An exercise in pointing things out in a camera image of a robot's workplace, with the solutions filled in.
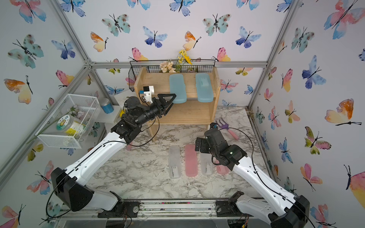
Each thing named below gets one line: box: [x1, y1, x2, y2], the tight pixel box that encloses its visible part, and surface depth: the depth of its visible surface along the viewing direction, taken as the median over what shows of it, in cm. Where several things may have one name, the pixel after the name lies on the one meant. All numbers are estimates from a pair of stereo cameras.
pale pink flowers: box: [159, 61, 176, 74], surface depth 84 cm
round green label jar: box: [56, 114, 81, 137], surface depth 65 cm
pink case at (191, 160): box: [184, 144, 198, 178], surface depth 92 cm
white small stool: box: [111, 89, 137, 111], surface depth 98 cm
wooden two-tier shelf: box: [134, 66, 221, 142], surface depth 75 cm
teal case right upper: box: [195, 73, 214, 103], surface depth 72 cm
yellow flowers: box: [175, 49, 193, 73], surface depth 85 cm
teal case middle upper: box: [169, 74, 187, 104], surface depth 72 cm
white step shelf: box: [96, 105, 123, 124], surface depth 98 cm
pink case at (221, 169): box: [215, 159, 230, 175], surface depth 88 cm
